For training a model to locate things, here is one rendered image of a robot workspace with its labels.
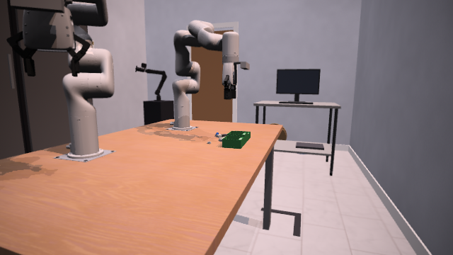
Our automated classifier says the green three-compartment bin rack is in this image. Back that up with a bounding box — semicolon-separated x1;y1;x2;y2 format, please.
222;131;251;149

